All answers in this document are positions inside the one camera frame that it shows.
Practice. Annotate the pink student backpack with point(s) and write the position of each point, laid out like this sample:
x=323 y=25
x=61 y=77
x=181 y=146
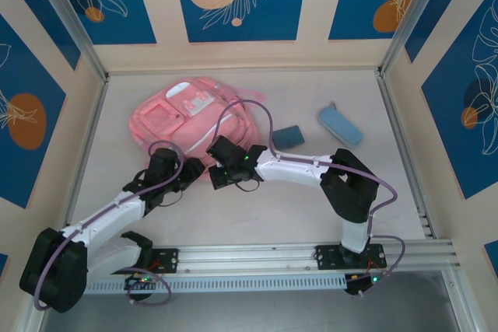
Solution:
x=194 y=130

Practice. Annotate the small teal notebook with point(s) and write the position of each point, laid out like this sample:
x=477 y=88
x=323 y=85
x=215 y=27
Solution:
x=288 y=137

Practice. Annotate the light blue pencil case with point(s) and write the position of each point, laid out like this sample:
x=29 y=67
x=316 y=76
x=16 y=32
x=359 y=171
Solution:
x=340 y=126

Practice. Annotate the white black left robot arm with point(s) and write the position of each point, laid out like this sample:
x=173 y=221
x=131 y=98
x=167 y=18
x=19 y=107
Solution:
x=105 y=215

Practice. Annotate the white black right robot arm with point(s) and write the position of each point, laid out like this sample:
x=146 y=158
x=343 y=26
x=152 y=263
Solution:
x=295 y=166

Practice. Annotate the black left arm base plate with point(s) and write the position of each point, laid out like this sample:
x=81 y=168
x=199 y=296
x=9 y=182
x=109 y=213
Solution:
x=167 y=260

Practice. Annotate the aluminium side rail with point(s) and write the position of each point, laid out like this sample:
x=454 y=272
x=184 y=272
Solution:
x=390 y=106
x=95 y=114

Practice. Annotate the aluminium mounting rail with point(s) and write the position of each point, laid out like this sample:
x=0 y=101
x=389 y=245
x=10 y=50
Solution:
x=241 y=256

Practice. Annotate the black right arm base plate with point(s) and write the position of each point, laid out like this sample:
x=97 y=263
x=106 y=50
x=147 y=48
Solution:
x=328 y=256

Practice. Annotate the aluminium frame post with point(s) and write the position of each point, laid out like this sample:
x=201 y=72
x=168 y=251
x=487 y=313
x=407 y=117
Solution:
x=412 y=17
x=70 y=25

